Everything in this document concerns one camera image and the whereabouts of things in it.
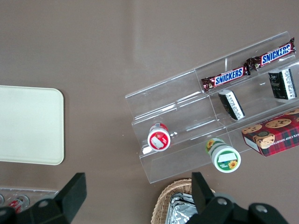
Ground clear acrylic bottle rack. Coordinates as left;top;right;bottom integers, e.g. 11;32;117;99
0;186;59;210

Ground red tartan cookie box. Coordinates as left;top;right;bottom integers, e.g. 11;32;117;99
241;107;299;157

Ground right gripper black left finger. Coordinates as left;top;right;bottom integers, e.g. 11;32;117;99
25;172;87;224

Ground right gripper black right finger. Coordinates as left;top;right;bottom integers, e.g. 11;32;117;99
191;172;235;217

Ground stacked foil containers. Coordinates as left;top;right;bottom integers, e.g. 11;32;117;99
164;192;199;224

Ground small black white carton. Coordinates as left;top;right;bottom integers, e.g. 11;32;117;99
268;68;298;100
218;90;246;121

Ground cream rectangular tray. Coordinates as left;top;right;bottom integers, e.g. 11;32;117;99
0;85;65;166

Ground red lid yogurt cup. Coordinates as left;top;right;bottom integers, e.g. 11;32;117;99
147;123;171;152

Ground green sunflower yogurt cup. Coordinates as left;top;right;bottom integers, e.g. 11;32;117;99
205;138;242;173

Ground clear acrylic tiered stand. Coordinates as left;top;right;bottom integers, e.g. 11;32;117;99
125;31;299;185

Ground red cola bottle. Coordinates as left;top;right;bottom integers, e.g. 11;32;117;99
8;195;31;212

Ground oval wicker basket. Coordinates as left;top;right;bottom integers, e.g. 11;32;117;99
151;178;217;224

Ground Snickers chocolate bar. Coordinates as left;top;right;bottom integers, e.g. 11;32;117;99
244;37;296;72
201;66;251;92

